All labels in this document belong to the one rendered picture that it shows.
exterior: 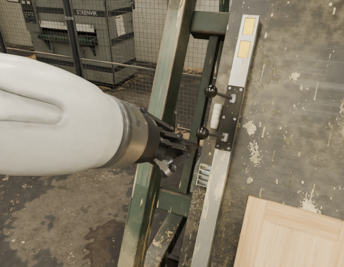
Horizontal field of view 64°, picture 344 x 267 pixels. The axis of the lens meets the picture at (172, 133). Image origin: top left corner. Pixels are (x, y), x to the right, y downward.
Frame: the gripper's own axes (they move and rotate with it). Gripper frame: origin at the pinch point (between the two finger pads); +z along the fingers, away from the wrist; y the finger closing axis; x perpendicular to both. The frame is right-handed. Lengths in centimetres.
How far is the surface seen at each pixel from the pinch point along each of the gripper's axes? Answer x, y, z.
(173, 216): 49, -2, 74
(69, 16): 101, 276, 169
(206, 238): 20.8, -17.6, 34.3
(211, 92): -8.1, 14.1, 19.2
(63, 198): 175, 72, 135
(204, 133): 0.1, 6.3, 19.9
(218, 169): 5.3, -1.8, 32.7
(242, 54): -20.9, 22.9, 30.3
